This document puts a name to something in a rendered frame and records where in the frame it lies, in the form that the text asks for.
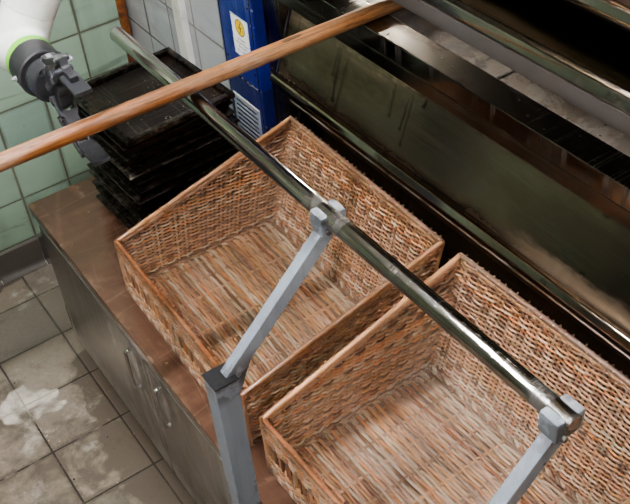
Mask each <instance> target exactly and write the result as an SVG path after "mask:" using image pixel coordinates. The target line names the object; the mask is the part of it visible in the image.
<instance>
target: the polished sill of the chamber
mask: <svg viewBox="0 0 630 504"><path fill-rule="evenodd" d="M298 1H299V2H301V3H302V4H304V5H306V6H307V7H309V8H310V9H312V10H313V11H315V12H317V13H318V14H320V15H321V16H323V17H324V18H326V19H328V20H331V19H334V18H336V17H339V16H341V15H344V14H346V13H349V12H351V11H354V10H356V9H359V8H361V7H364V6H366V5H369V3H368V2H366V1H364V0H298ZM346 32H348V33H350V34H351V35H353V36H354V37H356V38H357V39H359V40H361V41H362V42H364V43H365V44H367V45H368V46H370V47H372V48H373V49H375V50H376V51H378V52H379V53H381V54H383V55H384V56H386V57H387V58H389V59H390V60H392V61H394V62H395V63H397V64H398V65H400V66H401V67H403V68H405V69H406V70H408V71H409V72H411V73H412V74H414V75H416V76H417V77H419V78H420V79H422V80H423V81H425V82H427V83H428V84H430V85H431V86H433V87H434V88H436V89H438V90H439V91H441V92H442V93H444V94H445V95H447V96H449V97H450V98H452V99H453V100H455V101H456V102H458V103H460V104H461V105H463V106H464V107H466V108H467V109H469V110H471V111H472V112H474V113H475V114H477V115H478V116H480V117H482V118H483V119H485V120H486V121H488V122H489V123H491V124H493V125H494V126H496V127H497V128H499V129H500V130H502V131H504V132H505V133H507V134H508V135H510V136H511V137H513V138H515V139H516V140H518V141H519V142H521V143H522V144H524V145H525V146H527V147H529V148H530V149H532V150H533V151H535V152H536V153H538V154H540V155H541V156H543V157H544V158H546V159H547V160H549V161H551V162H552V163H554V164H555V165H557V166H558V167H560V168H562V169H563V170H565V171H566V172H568V173H569V174H571V175H573V176H574V177H576V178H577V179H579V180H580V181H582V182H584V183H585V184H587V185H588V186H590V187H591V188H593V189H595V190H596V191H598V192H599V193H601V194H602V195H604V196H606V197H607V198H609V199H610V200H612V201H613V202H615V203H617V204H618V205H620V206H621V207H623V208H624V209H626V210H628V211H629V212H630V157H628V156H627V155H625V154H623V153H622V152H620V151H618V150H617V149H615V148H613V147H612V146H610V145H608V144H606V143H605V142H603V141H601V140H600V139H598V138H596V137H595V136H593V135H591V134H590V133H588V132H586V131H584V130H583V129H581V128H579V127H578V126H576V125H574V124H573V123H571V122H569V121H568V120H566V119H564V118H562V117H561V116H559V115H557V114H556V113H554V112H552V111H551V110H549V109H547V108H546V107H544V106H542V105H540V104H539V103H537V102H535V101H534V100H532V99H530V98H529V97H527V96H525V95H524V94H522V93H520V92H518V91H517V90H515V89H513V88H512V87H510V86H508V85H507V84H505V83H503V82H502V81H500V80H498V79H496V78H495V77H493V76H491V75H490V74H488V73H486V72H485V71H483V70H481V69H480V68H478V67H476V66H474V65H473V64H471V63H469V62H468V61H466V60H464V59H463V58H461V57H459V56H458V55H456V54H454V53H452V52H451V51H449V50H447V49H446V48H444V47H442V46H441V45H439V44H437V43H436V42H434V41H432V40H430V39H429V38H427V37H425V36H424V35H422V34H420V33H419V32H417V31H415V30H414V29H412V28H410V27H408V26H407V25H405V24H403V23H402V22H400V21H398V20H397V19H395V18H393V17H392V16H390V15H385V16H383V17H380V18H378V19H375V20H373V21H371V22H368V23H366V24H363V25H361V26H358V27H356V28H353V29H351V30H348V31H346Z"/></svg>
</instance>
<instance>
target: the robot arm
mask: <svg viewBox="0 0 630 504"><path fill-rule="evenodd" d="M61 2H62V0H1V1H0V68H1V69H2V70H4V71H6V72H8V73H10V74H11V76H12V78H11V81H12V82H13V81H17V83H18V84H19V85H20V86H21V87H22V88H23V90H24V91H25V92H26V93H28V94H29V95H31V96H34V97H37V98H38V99H39V100H41V101H43V102H48V103H51V104H52V106H53V107H55V109H56V111H57V113H58V115H59V116H58V117H57V120H58V121H59V122H60V124H61V125H62V126H63V127H64V126H66V125H69V124H71V123H74V122H76V121H79V120H81V119H80V117H79V115H78V107H77V105H76V103H75V101H74V99H73V95H74V96H75V97H76V98H79V97H82V96H85V95H87V94H90V93H92V92H93V89H92V87H91V86H90V85H89V84H88V83H87V82H86V81H85V80H84V79H83V78H82V77H81V76H80V75H79V74H78V73H77V72H76V71H74V69H73V66H72V65H71V64H68V62H71V61H73V58H72V56H69V55H68V54H67V53H62V54H61V53H60V52H58V51H57V50H56V49H55V48H54V47H53V46H52V45H51V44H50V43H49V38H50V34H51V30H52V26H53V23H54V19H55V17H56V14H57V11H58V9H59V6H60V4H61ZM71 105H72V106H73V109H70V110H68V111H67V110H66V109H68V108H69V107H70V106H71ZM73 145H74V146H75V148H76V150H77V151H78V153H79V156H80V157H81V158H84V157H87V158H88V159H89V160H90V161H91V163H92V164H93V165H94V166H97V165H100V164H102V163H105V162H107V161H109V160H111V159H110V156H109V155H108V154H107V153H106V152H105V151H104V149H103V148H102V147H101V146H100V145H99V144H98V143H97V141H95V139H94V138H92V139H91V138H90V136H89V137H86V138H84V139H81V140H79V141H76V142H74V143H73Z"/></svg>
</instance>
